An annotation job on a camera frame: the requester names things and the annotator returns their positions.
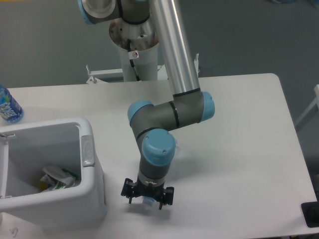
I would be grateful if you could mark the white frame at right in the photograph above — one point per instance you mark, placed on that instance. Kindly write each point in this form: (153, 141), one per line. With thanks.
(309, 112)

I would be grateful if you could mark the white plastic trash can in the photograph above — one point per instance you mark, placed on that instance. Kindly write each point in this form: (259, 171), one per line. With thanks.
(67, 143)

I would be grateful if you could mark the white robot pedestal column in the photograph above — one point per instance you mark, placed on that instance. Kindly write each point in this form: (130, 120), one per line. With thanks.
(138, 49)

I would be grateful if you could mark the clear plastic bottle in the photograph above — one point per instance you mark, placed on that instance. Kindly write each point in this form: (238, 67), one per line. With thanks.
(148, 201)

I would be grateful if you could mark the black clamp at table edge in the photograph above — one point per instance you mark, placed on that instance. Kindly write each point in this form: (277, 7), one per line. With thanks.
(311, 213)

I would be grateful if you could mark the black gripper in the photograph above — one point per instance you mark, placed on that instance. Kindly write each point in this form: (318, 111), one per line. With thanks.
(156, 191)

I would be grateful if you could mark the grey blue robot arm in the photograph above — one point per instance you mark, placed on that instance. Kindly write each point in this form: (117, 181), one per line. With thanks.
(151, 124)

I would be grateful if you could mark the white pedestal base frame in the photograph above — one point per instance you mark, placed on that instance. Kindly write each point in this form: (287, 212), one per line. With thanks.
(116, 75)

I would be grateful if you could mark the blue labelled water bottle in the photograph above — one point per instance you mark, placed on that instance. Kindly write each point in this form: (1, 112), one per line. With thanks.
(10, 109)

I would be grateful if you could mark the white paper wrapper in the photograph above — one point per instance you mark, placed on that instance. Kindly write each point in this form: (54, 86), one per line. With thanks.
(56, 178)

